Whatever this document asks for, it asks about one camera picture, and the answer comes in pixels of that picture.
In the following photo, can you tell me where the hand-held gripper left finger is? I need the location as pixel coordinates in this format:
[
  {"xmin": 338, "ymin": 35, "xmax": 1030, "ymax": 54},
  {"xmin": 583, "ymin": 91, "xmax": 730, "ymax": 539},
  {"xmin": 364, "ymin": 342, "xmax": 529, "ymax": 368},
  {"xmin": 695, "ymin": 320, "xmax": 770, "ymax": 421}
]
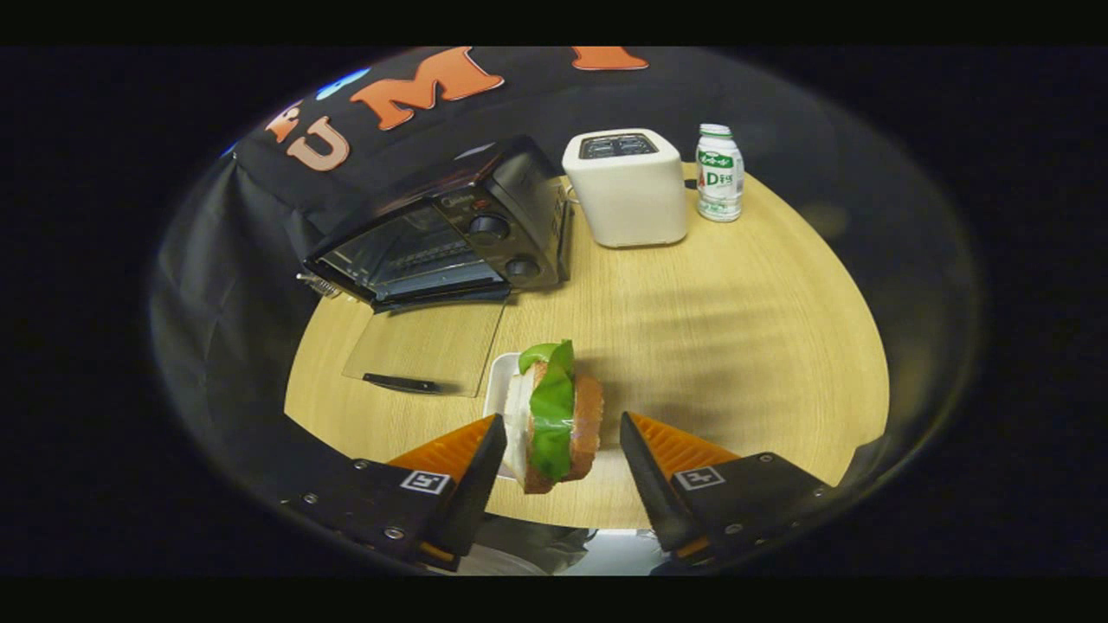
[{"xmin": 281, "ymin": 414, "xmax": 509, "ymax": 573}]

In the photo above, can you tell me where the grey clothing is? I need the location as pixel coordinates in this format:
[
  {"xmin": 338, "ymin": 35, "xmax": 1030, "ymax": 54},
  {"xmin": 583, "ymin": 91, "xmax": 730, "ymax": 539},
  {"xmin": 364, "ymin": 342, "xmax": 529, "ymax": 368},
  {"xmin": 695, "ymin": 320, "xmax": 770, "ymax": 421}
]
[{"xmin": 472, "ymin": 514, "xmax": 600, "ymax": 577}]

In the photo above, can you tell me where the white green-label drink bottle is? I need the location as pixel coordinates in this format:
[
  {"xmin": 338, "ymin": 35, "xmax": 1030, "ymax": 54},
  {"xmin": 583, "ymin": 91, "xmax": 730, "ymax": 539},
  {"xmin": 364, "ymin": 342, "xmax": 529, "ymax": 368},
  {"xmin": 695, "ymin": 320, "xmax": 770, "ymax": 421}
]
[{"xmin": 696, "ymin": 124, "xmax": 746, "ymax": 224}]

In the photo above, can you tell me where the black toaster oven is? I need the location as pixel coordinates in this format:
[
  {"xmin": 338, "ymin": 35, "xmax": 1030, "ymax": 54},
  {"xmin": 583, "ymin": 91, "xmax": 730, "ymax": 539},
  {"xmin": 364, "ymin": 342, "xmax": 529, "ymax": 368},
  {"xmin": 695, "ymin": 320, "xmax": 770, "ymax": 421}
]
[{"xmin": 299, "ymin": 136, "xmax": 575, "ymax": 399}]

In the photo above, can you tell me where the white toaster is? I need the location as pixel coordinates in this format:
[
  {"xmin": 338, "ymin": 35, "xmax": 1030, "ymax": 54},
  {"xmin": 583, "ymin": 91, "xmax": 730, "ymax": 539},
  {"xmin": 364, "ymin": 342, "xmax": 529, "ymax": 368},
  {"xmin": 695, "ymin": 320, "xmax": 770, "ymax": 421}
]
[{"xmin": 562, "ymin": 129, "xmax": 691, "ymax": 250}]

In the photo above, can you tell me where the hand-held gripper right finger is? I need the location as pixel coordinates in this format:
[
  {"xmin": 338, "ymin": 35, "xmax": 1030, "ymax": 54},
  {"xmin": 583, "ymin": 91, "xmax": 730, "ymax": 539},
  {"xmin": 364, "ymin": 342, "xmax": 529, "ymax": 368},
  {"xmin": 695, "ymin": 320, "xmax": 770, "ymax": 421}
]
[{"xmin": 618, "ymin": 411, "xmax": 842, "ymax": 565}]

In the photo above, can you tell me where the lettuce sandwich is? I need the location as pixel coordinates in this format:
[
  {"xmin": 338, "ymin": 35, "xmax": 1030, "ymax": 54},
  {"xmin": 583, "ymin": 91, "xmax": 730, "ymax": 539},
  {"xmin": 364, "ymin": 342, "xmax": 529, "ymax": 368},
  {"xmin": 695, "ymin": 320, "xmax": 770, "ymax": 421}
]
[{"xmin": 502, "ymin": 339, "xmax": 606, "ymax": 496}]

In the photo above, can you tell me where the white plastic tray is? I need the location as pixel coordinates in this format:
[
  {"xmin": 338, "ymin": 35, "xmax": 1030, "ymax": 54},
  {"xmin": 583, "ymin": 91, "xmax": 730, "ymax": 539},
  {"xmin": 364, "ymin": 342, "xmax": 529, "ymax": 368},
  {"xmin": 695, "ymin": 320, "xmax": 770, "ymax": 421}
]
[{"xmin": 481, "ymin": 351, "xmax": 525, "ymax": 482}]

